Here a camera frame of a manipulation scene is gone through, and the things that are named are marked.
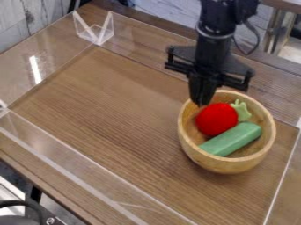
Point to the clear acrylic front wall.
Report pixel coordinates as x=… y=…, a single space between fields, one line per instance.
x=98 y=195

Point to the red plush fruit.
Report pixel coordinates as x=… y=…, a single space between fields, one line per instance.
x=220 y=117

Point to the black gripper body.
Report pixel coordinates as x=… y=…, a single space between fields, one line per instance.
x=211 y=60

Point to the wooden bowl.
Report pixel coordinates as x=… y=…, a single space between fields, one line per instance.
x=248 y=156

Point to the green rectangular block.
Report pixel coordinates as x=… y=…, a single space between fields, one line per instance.
x=232 y=140

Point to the metal stand in background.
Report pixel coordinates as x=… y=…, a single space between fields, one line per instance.
x=279 y=30

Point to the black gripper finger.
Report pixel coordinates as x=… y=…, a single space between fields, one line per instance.
x=196 y=88
x=211 y=85

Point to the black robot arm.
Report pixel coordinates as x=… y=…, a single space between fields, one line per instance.
x=220 y=17

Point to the black table leg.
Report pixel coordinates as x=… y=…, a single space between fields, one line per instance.
x=37 y=194

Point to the clear acrylic corner bracket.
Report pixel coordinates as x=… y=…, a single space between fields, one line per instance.
x=98 y=34

